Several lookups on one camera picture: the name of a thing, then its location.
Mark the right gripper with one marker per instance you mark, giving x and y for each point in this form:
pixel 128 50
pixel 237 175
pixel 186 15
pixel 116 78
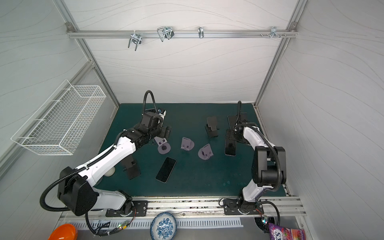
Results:
pixel 231 137

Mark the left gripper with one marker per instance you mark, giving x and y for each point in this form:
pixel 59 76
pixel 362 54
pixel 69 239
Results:
pixel 165 131

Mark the purple phone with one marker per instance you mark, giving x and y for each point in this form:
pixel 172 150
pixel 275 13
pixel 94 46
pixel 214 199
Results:
pixel 230 148

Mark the teal phone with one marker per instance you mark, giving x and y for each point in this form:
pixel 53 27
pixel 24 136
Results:
pixel 234 120
pixel 166 170

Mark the black stand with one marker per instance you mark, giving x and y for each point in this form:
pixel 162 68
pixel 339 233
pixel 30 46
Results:
pixel 131 167
pixel 212 127

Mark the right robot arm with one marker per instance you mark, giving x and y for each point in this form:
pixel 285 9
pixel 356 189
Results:
pixel 268 170

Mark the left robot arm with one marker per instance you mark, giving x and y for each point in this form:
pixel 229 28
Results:
pixel 75 189

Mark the purple round stand middle left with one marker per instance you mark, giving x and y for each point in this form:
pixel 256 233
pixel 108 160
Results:
pixel 163 146

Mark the purple round stand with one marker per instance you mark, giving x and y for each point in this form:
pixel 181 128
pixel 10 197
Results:
pixel 205 153
pixel 163 146
pixel 187 144

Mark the purple round stand centre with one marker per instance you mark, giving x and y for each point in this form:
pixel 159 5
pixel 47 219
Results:
pixel 187 144

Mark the purple round stand front right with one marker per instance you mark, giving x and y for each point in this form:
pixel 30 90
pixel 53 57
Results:
pixel 205 153

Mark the green table mat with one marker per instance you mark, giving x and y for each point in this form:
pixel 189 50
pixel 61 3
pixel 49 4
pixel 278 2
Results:
pixel 221 175

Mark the white bottle beige cap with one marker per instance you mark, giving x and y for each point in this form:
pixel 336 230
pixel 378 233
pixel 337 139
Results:
pixel 110 172

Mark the blue white ceramic bowl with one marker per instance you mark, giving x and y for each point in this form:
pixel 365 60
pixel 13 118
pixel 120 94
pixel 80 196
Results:
pixel 163 227

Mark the metal u-bolt clamp left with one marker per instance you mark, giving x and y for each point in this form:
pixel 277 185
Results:
pixel 135 40

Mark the metal u-bolt clamp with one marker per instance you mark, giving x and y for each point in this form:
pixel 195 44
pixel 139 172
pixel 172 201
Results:
pixel 135 40
pixel 165 32

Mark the aluminium cross bar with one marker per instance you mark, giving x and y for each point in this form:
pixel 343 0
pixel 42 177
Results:
pixel 179 34

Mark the metal u-bolt clamp centre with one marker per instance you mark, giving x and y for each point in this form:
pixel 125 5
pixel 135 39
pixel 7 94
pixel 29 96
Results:
pixel 165 32

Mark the metal clamp right of centre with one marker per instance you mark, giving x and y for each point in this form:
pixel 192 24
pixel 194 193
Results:
pixel 201 32

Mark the purple snack bag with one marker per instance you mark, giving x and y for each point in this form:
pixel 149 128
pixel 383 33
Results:
pixel 281 233

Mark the orange plastic bowl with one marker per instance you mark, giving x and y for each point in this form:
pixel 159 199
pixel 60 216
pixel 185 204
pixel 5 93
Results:
pixel 64 232

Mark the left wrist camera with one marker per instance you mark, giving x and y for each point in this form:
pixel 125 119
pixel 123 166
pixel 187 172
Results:
pixel 162 113

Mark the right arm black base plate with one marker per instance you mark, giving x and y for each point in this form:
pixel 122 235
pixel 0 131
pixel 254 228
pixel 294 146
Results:
pixel 238 207

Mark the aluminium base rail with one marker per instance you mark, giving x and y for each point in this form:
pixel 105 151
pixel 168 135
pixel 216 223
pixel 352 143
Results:
pixel 209 207

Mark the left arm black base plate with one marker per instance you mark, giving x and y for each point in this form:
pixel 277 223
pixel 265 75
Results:
pixel 137 208

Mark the white slotted cable duct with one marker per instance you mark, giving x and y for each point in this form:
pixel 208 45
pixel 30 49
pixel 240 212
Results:
pixel 196 223

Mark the white wire basket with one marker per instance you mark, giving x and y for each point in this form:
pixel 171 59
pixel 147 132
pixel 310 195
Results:
pixel 57 127

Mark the metal bracket far right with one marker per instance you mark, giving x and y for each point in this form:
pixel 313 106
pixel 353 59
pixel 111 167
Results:
pixel 273 34

